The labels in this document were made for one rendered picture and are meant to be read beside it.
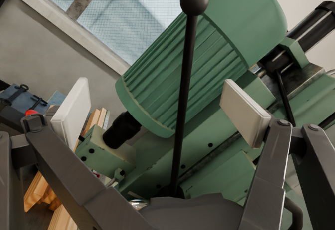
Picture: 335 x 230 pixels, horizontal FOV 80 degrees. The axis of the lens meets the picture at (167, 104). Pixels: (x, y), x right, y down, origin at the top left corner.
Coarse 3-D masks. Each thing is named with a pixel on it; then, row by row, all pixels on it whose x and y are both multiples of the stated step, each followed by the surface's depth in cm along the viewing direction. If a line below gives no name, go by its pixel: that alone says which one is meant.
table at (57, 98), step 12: (60, 96) 76; (24, 168) 47; (36, 168) 50; (24, 180) 46; (24, 192) 44; (36, 204) 44; (48, 204) 46; (36, 216) 42; (48, 216) 44; (36, 228) 41
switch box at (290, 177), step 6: (330, 132) 41; (330, 138) 40; (288, 156) 44; (288, 162) 43; (288, 168) 43; (294, 168) 42; (288, 174) 42; (294, 174) 41; (288, 180) 41; (294, 180) 40; (294, 186) 40; (300, 192) 41
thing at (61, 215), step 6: (96, 114) 78; (90, 120) 75; (96, 120) 75; (90, 126) 70; (60, 210) 43; (54, 216) 44; (60, 216) 42; (66, 216) 43; (54, 222) 42; (60, 222) 41; (66, 222) 42; (48, 228) 42; (54, 228) 40; (60, 228) 40
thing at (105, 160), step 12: (96, 132) 48; (84, 144) 46; (96, 144) 46; (84, 156) 47; (96, 156) 47; (108, 156) 47; (120, 156) 49; (132, 156) 53; (96, 168) 49; (108, 168) 49; (120, 168) 50; (132, 168) 50; (120, 180) 52
